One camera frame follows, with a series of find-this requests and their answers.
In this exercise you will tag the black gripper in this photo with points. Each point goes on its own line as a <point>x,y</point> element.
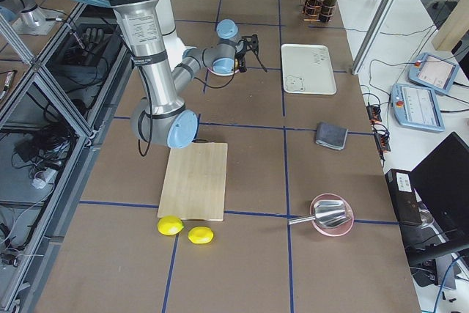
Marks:
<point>240,57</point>

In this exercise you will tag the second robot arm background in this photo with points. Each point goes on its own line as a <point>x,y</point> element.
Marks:
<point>27,17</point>

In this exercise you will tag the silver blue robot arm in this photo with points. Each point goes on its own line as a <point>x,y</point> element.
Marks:
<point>146,26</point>

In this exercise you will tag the cream bear serving tray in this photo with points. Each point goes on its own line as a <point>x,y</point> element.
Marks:
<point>307,69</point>

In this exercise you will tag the grey folded cloth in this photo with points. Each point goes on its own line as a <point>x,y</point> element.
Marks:
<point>331,136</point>

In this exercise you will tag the wooden cutting board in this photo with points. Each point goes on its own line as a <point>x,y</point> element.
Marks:
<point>195,182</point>

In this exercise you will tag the blue teach pendant near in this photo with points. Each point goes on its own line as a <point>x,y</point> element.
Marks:
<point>416,107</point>

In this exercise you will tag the blue teach pendant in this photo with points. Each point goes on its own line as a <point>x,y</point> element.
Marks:
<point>416,107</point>
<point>434,72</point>

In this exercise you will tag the metal scoop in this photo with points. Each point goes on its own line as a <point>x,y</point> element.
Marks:
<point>327,214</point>

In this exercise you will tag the yellow lemon right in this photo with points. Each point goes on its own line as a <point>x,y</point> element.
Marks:
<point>200,235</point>

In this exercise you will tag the yellow lemon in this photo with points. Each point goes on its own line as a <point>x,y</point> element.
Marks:
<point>200,235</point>
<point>170,225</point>

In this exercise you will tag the yellow lemon left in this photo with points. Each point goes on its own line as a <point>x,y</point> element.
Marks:
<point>170,225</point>

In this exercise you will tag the blue teach pendant far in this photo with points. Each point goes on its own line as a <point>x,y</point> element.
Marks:
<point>434,72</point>

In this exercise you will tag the pink bowl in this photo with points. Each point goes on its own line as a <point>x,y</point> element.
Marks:
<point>342,229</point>

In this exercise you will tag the black desktop box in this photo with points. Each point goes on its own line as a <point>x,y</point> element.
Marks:
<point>403,197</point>

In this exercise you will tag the black computer monitor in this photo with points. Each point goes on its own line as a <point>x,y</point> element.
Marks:
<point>441,181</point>

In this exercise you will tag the copper wire bottle rack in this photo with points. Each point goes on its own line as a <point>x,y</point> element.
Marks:
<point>317,10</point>

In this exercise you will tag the aluminium frame post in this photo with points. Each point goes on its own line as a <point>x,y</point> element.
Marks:
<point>371,35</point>

